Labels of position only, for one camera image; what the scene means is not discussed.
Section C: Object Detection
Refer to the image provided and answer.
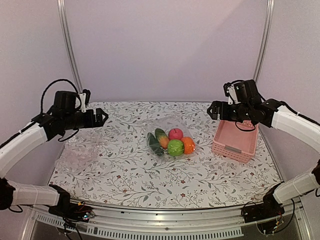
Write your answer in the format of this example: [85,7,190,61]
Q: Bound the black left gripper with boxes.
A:
[63,107,108,130]

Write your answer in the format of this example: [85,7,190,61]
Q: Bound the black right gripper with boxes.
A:
[208,100,252,122]

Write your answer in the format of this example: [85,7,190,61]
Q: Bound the orange toy fruit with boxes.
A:
[181,136,196,155]

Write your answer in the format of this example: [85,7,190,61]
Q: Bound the red toy apple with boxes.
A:
[168,128,184,140]

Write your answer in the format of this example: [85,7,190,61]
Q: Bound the green toy apple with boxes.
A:
[167,139,184,157]

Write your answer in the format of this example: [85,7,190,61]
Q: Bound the clear zip top bag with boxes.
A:
[143,115,197,162]

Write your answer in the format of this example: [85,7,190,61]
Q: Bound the green yellow toy mango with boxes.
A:
[154,128,170,149]

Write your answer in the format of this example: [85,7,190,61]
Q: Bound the dark green toy cucumber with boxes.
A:
[147,132,164,157]

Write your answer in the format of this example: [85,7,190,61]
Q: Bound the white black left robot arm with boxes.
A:
[0,88,109,222]

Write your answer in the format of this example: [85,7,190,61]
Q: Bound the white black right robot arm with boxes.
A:
[207,79,320,223]

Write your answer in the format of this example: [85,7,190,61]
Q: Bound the pink perforated plastic basket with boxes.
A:
[212,120,258,164]

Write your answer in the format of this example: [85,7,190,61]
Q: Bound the floral patterned table mat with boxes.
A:
[49,102,281,209]

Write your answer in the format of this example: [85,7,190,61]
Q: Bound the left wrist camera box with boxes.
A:
[78,89,91,113]

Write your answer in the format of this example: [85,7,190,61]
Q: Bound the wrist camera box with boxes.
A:
[78,89,91,113]
[233,79,259,103]

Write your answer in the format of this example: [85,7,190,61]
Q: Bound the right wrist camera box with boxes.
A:
[233,79,259,103]

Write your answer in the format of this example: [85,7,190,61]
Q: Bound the aluminium front frame rail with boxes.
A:
[21,198,313,240]

